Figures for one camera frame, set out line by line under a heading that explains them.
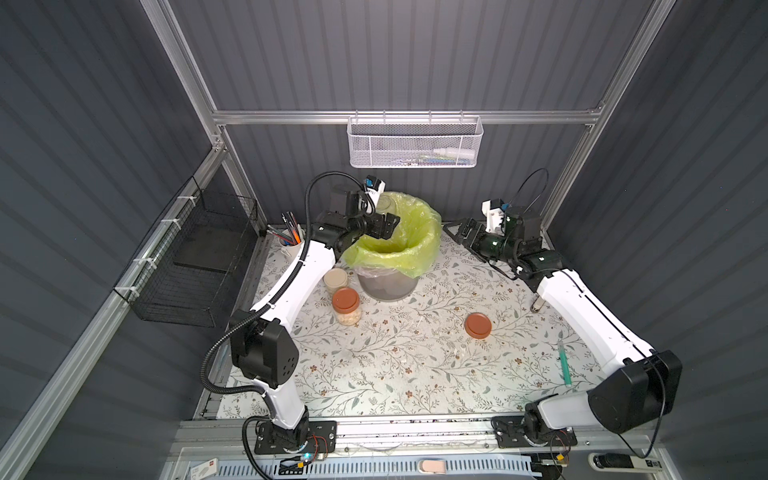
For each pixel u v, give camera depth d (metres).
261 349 0.45
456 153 0.94
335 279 0.96
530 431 0.67
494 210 0.70
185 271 0.73
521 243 0.58
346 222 0.62
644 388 0.40
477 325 0.91
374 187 0.69
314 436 0.73
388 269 0.80
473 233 0.67
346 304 0.87
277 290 0.49
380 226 0.72
